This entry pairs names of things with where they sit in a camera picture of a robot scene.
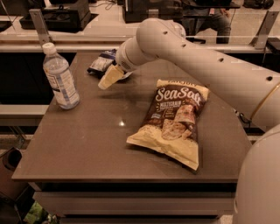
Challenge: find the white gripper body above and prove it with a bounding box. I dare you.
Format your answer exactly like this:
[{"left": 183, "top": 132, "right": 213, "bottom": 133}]
[{"left": 115, "top": 37, "right": 157, "bottom": 72}]

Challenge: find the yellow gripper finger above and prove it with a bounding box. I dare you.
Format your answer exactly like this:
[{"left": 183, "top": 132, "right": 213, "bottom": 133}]
[{"left": 98, "top": 65, "right": 124, "bottom": 90}]

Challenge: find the blue chip bag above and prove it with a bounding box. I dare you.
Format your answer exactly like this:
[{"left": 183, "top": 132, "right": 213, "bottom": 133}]
[{"left": 87, "top": 49, "right": 131, "bottom": 80}]

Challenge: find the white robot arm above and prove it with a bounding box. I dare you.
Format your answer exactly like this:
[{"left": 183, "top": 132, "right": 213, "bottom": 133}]
[{"left": 99, "top": 18, "right": 280, "bottom": 224}]

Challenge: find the sea salt multigrain chip bag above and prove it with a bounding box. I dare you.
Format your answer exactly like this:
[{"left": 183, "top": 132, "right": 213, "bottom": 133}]
[{"left": 127, "top": 80, "right": 209, "bottom": 171}]

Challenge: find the clear plastic water bottle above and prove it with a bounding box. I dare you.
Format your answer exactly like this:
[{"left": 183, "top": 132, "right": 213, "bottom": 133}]
[{"left": 42, "top": 43, "right": 80, "bottom": 109}]

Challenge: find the black equipment case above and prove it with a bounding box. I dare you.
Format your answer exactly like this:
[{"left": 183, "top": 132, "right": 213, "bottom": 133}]
[{"left": 20, "top": 0, "right": 97, "bottom": 33}]

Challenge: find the seated person in jeans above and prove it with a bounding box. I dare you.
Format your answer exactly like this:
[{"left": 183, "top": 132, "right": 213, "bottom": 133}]
[{"left": 182, "top": 0, "right": 231, "bottom": 44}]

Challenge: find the metal railing bar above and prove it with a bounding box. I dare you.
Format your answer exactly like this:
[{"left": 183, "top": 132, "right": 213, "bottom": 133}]
[{"left": 0, "top": 42, "right": 270, "bottom": 53}]

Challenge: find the dark round bin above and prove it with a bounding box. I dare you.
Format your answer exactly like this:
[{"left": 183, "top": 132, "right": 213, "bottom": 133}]
[{"left": 0, "top": 147, "right": 28, "bottom": 200}]

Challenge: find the left metal railing bracket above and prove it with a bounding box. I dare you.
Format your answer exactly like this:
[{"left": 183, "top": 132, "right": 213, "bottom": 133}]
[{"left": 29, "top": 9, "right": 53, "bottom": 45}]

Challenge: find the right metal railing bracket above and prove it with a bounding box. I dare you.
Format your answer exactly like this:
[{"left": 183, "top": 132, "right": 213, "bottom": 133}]
[{"left": 250, "top": 10, "right": 279, "bottom": 50}]

